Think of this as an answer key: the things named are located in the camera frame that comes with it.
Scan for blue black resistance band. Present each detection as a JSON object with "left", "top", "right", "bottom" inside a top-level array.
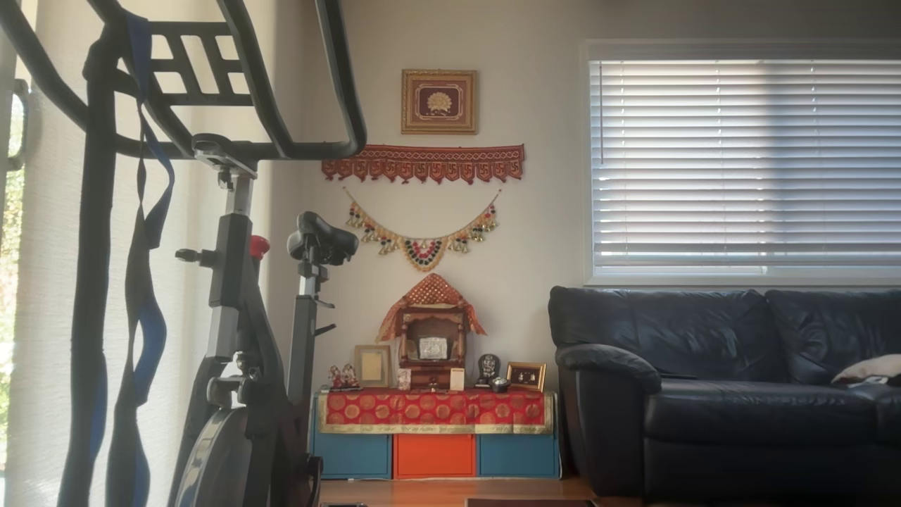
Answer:
[{"left": 106, "top": 11, "right": 177, "bottom": 507}]

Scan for white cushion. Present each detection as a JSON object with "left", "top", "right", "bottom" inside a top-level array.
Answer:
[{"left": 831, "top": 354, "right": 901, "bottom": 388}]

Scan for gold framed wall picture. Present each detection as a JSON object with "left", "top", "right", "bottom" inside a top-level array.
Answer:
[{"left": 401, "top": 69, "right": 478, "bottom": 135}]

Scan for blue storage bin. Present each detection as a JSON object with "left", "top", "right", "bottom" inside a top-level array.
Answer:
[
  {"left": 312, "top": 432, "right": 392, "bottom": 480},
  {"left": 478, "top": 433, "right": 560, "bottom": 480}
]

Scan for beaded wall garland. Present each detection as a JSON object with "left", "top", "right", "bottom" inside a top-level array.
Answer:
[{"left": 344, "top": 187, "right": 502, "bottom": 273}]

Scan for white window blinds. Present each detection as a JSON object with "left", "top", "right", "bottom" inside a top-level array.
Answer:
[{"left": 590, "top": 60, "right": 901, "bottom": 277}]

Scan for red embroidered wall valance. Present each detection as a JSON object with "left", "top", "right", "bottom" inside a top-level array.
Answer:
[{"left": 322, "top": 144, "right": 525, "bottom": 185}]

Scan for black leather sofa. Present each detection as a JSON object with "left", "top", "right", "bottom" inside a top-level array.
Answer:
[{"left": 548, "top": 285, "right": 901, "bottom": 502}]

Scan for orange storage bin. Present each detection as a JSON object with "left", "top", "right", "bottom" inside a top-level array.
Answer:
[{"left": 393, "top": 433, "right": 477, "bottom": 480}]

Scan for white window frame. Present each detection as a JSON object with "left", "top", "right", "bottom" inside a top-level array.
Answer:
[{"left": 581, "top": 40, "right": 901, "bottom": 287}]

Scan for red gold table runner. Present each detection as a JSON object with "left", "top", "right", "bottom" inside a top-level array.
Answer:
[{"left": 317, "top": 389, "right": 555, "bottom": 434}]

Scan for white sheer curtain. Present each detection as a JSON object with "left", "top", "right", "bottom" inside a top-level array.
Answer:
[{"left": 0, "top": 0, "right": 282, "bottom": 507}]

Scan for black grey exercise bike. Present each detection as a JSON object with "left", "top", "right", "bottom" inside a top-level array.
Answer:
[{"left": 0, "top": 0, "right": 368, "bottom": 507}]

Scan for dark floor rug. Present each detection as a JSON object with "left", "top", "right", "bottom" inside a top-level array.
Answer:
[{"left": 465, "top": 498, "right": 599, "bottom": 507}]

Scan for beige photo frame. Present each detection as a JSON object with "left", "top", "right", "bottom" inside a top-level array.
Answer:
[{"left": 353, "top": 344, "right": 392, "bottom": 388}]

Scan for red gold shrine cloth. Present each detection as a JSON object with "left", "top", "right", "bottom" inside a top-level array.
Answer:
[{"left": 377, "top": 273, "right": 486, "bottom": 342}]

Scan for gold photo frame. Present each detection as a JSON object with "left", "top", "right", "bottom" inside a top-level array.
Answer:
[{"left": 506, "top": 361, "right": 547, "bottom": 392}]

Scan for small wooden shrine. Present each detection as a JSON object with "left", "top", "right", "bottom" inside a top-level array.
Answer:
[{"left": 398, "top": 304, "right": 469, "bottom": 390}]

